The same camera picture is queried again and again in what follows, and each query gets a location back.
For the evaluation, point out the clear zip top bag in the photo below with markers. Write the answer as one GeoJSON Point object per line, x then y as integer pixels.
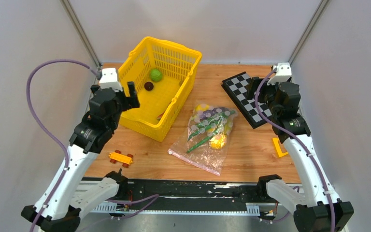
{"type": "Point", "coordinates": [204, 143]}

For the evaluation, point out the yellow plastic basket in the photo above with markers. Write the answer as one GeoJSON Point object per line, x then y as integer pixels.
{"type": "Point", "coordinates": [177, 63]}

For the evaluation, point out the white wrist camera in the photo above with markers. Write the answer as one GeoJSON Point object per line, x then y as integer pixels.
{"type": "Point", "coordinates": [109, 79]}
{"type": "Point", "coordinates": [283, 73]}

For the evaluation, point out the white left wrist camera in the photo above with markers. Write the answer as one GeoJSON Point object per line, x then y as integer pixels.
{"type": "Point", "coordinates": [109, 79]}

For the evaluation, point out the green bean pod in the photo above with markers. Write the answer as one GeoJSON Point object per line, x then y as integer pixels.
{"type": "Point", "coordinates": [199, 126]}
{"type": "Point", "coordinates": [200, 143]}

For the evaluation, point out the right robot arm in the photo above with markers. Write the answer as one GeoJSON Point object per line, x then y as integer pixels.
{"type": "Point", "coordinates": [320, 208]}

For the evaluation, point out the dark brown round fruit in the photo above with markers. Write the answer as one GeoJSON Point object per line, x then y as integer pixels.
{"type": "Point", "coordinates": [148, 86]}

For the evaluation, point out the yellow lemon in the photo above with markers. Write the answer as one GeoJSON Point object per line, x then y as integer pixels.
{"type": "Point", "coordinates": [201, 108]}

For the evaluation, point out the purple eggplant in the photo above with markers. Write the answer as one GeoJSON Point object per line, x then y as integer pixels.
{"type": "Point", "coordinates": [219, 110]}

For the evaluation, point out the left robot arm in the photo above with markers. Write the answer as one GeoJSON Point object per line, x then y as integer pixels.
{"type": "Point", "coordinates": [59, 209]}

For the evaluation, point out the green round vegetable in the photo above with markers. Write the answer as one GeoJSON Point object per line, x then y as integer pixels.
{"type": "Point", "coordinates": [155, 75]}

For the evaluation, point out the watermelon slice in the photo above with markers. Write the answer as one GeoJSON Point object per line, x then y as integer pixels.
{"type": "Point", "coordinates": [159, 117]}

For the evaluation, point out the yellow mango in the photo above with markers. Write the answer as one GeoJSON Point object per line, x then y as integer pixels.
{"type": "Point", "coordinates": [218, 141]}

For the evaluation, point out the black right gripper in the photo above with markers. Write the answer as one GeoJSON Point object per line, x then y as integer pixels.
{"type": "Point", "coordinates": [251, 87]}

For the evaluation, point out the yellow toy car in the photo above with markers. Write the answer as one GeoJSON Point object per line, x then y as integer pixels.
{"type": "Point", "coordinates": [117, 156]}

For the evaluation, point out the orange plastic handle piece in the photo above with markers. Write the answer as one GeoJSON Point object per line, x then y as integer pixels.
{"type": "Point", "coordinates": [279, 148]}

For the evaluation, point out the black white chessboard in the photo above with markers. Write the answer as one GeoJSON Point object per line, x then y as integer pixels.
{"type": "Point", "coordinates": [235, 87]}

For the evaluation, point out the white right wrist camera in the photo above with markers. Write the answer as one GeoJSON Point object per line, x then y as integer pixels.
{"type": "Point", "coordinates": [283, 73]}

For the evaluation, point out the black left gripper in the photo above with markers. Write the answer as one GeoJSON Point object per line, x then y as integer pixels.
{"type": "Point", "coordinates": [132, 101]}

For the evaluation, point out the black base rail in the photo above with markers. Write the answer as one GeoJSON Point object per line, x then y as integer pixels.
{"type": "Point", "coordinates": [179, 197]}

